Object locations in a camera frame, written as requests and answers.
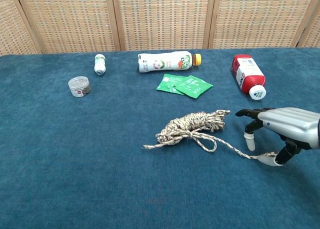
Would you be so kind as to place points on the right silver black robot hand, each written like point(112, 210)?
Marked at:
point(290, 124)

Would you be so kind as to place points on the red bottle white cap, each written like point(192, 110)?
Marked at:
point(247, 74)

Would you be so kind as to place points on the woven bamboo screen panel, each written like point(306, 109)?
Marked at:
point(313, 36)
point(12, 26)
point(70, 19)
point(260, 16)
point(162, 19)

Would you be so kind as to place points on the green tea sachet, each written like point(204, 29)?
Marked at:
point(167, 82)
point(197, 87)

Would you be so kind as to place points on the white drink bottle yellow cap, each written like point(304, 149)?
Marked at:
point(162, 61)

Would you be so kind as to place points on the small white bottle green label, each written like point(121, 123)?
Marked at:
point(100, 66)

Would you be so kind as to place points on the blue felt table cloth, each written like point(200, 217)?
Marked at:
point(75, 164)

